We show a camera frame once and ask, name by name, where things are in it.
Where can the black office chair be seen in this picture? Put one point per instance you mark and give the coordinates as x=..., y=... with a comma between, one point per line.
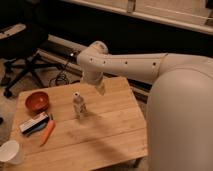
x=19, y=46

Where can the orange carrot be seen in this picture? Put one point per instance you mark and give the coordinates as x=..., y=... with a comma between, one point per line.
x=48, y=130

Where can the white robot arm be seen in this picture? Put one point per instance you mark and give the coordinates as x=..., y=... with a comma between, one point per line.
x=179, y=106

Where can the clear plastic bottle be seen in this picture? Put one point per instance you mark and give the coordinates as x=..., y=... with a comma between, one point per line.
x=79, y=104

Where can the red ceramic bowl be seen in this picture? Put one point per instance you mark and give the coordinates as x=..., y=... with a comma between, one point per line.
x=37, y=101

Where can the metal floor rail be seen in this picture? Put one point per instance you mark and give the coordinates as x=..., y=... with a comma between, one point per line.
x=63, y=51

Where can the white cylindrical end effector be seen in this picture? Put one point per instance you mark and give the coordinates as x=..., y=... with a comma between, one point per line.
x=100, y=88

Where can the white paper cup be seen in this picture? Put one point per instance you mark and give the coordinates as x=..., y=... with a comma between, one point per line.
x=11, y=152

